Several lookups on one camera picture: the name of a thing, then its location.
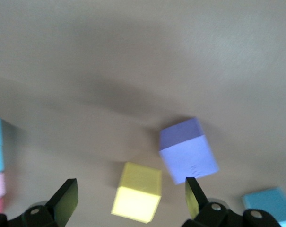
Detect yellow foam cube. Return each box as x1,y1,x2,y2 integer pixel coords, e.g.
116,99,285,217
111,162,163,224

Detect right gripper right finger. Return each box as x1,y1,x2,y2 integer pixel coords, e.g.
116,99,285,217
182,177,282,227

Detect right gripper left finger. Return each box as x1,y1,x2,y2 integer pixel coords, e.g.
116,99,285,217
0,178,79,227

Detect purple foam cube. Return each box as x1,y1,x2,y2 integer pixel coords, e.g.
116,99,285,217
158,117,220,185

